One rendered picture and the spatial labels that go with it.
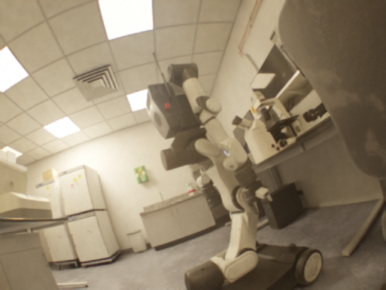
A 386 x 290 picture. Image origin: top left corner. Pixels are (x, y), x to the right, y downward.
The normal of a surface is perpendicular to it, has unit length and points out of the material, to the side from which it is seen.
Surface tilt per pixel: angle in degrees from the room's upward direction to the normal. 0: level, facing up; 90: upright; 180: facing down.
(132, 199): 90
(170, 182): 90
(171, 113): 90
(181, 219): 90
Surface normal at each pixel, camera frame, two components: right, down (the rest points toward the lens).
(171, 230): 0.11, -0.33
